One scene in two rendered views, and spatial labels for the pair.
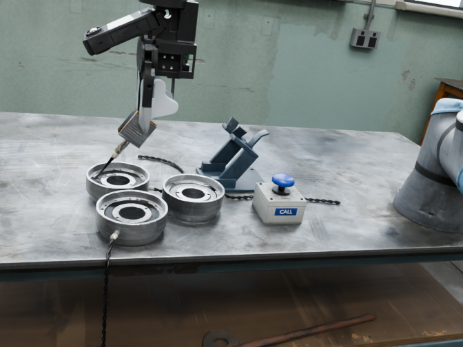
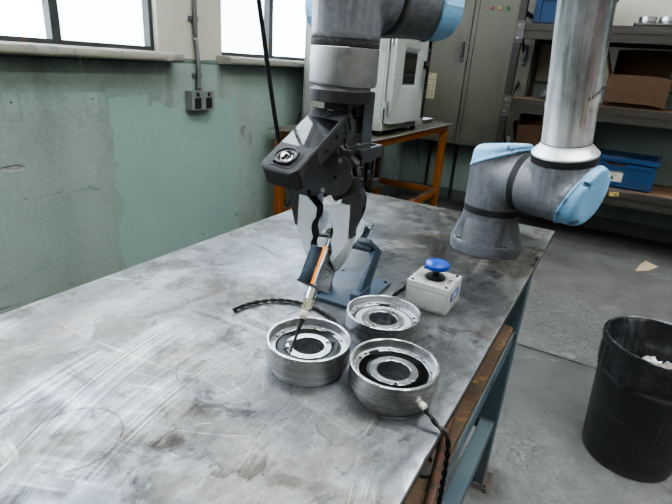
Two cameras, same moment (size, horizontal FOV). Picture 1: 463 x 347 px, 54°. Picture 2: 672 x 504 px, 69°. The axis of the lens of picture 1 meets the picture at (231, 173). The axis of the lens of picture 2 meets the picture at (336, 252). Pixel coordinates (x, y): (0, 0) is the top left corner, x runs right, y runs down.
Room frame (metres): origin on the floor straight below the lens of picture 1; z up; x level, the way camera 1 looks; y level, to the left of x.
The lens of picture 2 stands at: (0.29, 0.52, 1.16)
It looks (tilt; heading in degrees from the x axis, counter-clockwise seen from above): 21 degrees down; 318
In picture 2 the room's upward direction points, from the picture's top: 4 degrees clockwise
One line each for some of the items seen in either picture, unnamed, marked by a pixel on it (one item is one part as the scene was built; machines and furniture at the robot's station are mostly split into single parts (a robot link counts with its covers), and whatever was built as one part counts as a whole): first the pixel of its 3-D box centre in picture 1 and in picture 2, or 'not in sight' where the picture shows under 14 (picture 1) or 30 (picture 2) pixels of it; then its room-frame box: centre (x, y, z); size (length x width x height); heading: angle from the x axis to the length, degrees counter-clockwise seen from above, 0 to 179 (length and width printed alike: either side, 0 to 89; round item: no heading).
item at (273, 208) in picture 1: (281, 202); (434, 287); (0.72, -0.10, 0.82); 0.08 x 0.07 x 0.05; 109
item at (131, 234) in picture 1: (131, 217); (392, 376); (0.60, 0.14, 0.82); 0.10 x 0.10 x 0.04
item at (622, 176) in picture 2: not in sight; (616, 169); (1.64, -3.43, 0.56); 0.52 x 0.38 x 0.22; 16
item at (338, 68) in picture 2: not in sight; (341, 69); (0.72, 0.14, 1.15); 0.08 x 0.08 x 0.05
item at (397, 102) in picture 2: not in sight; (372, 74); (2.56, -1.72, 1.10); 0.62 x 0.61 x 0.65; 109
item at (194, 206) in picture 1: (192, 197); (382, 323); (0.69, 0.06, 0.82); 0.10 x 0.10 x 0.04
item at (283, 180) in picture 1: (281, 188); (435, 274); (0.72, -0.09, 0.85); 0.04 x 0.04 x 0.05
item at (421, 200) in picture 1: (439, 191); (488, 226); (0.83, -0.41, 0.85); 0.15 x 0.15 x 0.10
